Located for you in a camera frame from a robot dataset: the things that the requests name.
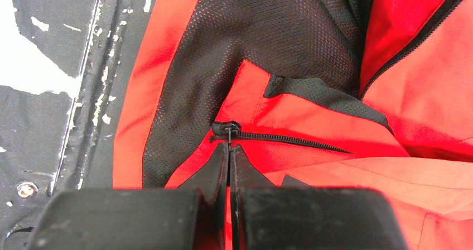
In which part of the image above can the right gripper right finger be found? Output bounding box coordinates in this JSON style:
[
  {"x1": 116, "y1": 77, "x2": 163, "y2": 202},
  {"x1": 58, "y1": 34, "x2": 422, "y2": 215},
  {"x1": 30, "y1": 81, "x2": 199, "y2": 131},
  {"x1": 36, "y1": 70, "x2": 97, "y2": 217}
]
[{"x1": 229, "y1": 145, "x2": 408, "y2": 249}]

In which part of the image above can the red zip jacket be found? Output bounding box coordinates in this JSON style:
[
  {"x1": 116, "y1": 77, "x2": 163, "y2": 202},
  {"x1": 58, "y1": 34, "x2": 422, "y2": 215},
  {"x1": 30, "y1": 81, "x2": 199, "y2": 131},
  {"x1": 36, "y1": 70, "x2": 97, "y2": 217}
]
[{"x1": 112, "y1": 0, "x2": 472, "y2": 249}]

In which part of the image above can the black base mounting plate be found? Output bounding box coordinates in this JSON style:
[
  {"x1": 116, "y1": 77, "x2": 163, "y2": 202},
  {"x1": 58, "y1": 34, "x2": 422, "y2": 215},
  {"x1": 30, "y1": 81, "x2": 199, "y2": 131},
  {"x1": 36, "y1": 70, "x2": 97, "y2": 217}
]
[{"x1": 1, "y1": 0, "x2": 156, "y2": 249}]

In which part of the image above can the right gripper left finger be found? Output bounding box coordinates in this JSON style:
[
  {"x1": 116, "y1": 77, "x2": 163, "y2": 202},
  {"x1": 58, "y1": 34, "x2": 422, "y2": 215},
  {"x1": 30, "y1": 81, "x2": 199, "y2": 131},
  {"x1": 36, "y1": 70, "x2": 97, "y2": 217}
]
[{"x1": 27, "y1": 142, "x2": 229, "y2": 249}]

